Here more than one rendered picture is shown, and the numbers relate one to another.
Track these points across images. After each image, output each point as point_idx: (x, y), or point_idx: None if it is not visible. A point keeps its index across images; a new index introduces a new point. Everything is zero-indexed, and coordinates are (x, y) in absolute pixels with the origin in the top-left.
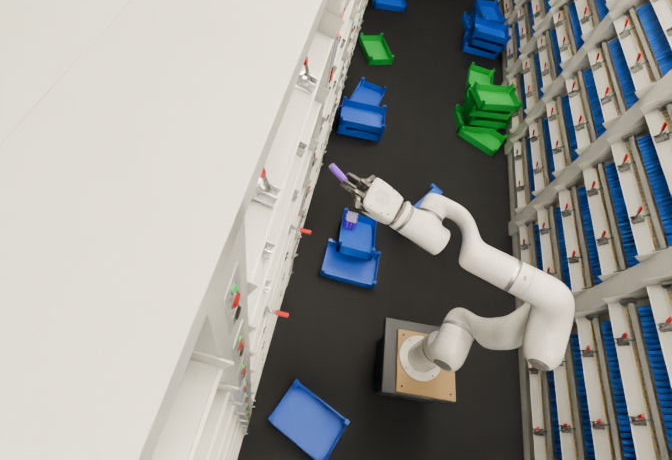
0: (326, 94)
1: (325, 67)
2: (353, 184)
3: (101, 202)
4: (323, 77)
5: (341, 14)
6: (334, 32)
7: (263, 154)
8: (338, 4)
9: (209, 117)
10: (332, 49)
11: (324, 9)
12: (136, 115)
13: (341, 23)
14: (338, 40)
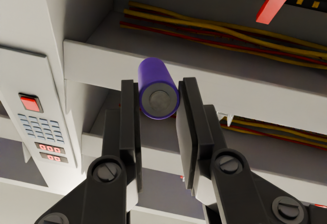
0: (68, 103)
1: (77, 125)
2: (184, 172)
3: None
4: (75, 113)
5: (75, 167)
6: (84, 158)
7: None
8: (86, 170)
9: None
10: (77, 145)
11: (204, 220)
12: None
13: (83, 170)
14: (38, 138)
